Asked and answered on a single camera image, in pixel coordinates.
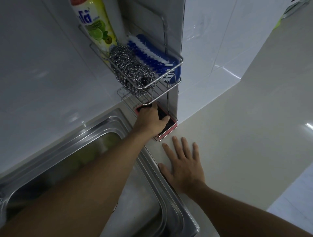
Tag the person's right hand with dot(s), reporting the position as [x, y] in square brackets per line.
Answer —
[188, 173]

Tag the person's left hand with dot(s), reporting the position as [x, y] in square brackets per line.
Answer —
[149, 122]

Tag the red tray with black sponge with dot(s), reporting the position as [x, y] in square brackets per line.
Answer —
[170, 127]

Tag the steel wool scrubber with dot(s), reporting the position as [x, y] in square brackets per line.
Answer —
[129, 66]

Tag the blue white scrub brush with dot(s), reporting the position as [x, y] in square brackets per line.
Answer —
[151, 53]

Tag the stainless steel double sink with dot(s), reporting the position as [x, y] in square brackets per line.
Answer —
[73, 144]

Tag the white pump bottle blue pump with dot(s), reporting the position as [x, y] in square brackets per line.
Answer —
[119, 22]

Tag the green-capped dish soap bottle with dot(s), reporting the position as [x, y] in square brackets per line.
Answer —
[95, 24]

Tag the person's right forearm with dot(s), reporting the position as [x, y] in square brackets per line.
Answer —
[244, 217]

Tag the person's left forearm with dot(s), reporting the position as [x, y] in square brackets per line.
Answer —
[78, 190]

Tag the bright green scrubbing pad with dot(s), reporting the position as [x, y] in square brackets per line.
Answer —
[278, 23]

